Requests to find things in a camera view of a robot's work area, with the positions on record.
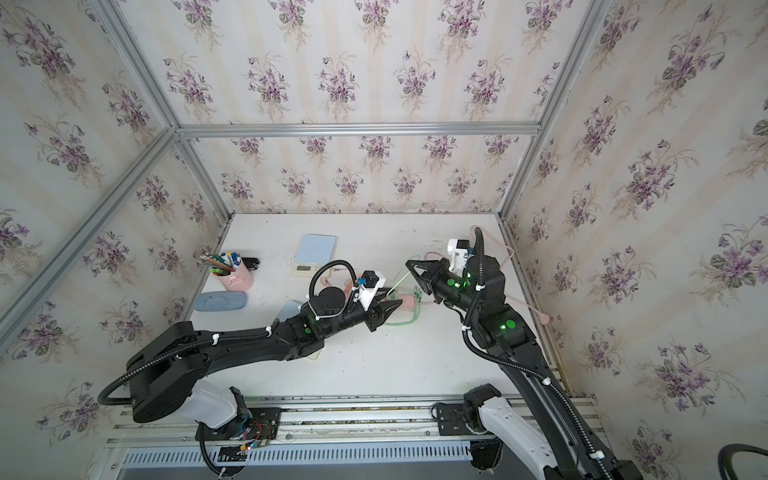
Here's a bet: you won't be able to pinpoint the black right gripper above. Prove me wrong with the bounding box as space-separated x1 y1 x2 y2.
408 258 488 322

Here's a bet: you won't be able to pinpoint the green charging cable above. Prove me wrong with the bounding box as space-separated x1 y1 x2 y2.
383 268 421 328

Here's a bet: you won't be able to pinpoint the cream blue electronic scale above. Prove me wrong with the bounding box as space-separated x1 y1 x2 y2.
275 300 324 361
291 234 336 277

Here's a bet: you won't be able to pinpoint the pink power strip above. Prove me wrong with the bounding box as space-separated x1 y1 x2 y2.
397 293 424 317

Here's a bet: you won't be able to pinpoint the cream blue front electronic scale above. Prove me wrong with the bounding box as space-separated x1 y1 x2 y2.
275 300 324 361

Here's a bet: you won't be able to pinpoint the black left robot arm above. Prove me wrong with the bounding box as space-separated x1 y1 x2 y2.
97 260 402 428

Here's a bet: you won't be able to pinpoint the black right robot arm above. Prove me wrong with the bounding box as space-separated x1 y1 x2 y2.
405 228 642 479

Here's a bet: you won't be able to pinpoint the black stapler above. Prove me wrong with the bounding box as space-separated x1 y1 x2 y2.
240 257 260 271

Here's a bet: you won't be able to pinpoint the pink pen holder cup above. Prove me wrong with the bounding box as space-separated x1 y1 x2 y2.
220 263 254 293

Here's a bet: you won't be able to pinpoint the coloured pens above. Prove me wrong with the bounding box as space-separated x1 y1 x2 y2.
198 252 242 277

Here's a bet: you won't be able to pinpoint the black chair part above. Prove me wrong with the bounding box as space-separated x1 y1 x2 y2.
717 443 768 480

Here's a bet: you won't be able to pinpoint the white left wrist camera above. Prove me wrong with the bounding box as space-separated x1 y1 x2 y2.
354 270 386 311

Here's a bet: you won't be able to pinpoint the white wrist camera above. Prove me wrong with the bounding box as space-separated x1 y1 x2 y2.
354 270 386 311
447 238 474 276

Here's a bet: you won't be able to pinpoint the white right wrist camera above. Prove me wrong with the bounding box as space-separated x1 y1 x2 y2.
447 238 474 276

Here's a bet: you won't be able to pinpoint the aluminium mounting rail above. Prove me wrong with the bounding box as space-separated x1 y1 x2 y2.
104 394 607 448

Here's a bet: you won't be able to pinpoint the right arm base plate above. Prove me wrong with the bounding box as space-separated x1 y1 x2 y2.
429 402 487 437

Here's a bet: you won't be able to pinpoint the pink power strip cord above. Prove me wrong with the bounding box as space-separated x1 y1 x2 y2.
473 223 552 326

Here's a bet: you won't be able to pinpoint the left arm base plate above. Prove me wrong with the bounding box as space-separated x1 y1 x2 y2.
195 407 283 444

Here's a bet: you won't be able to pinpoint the aluminium enclosure frame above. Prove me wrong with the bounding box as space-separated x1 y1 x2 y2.
1 1 611 347

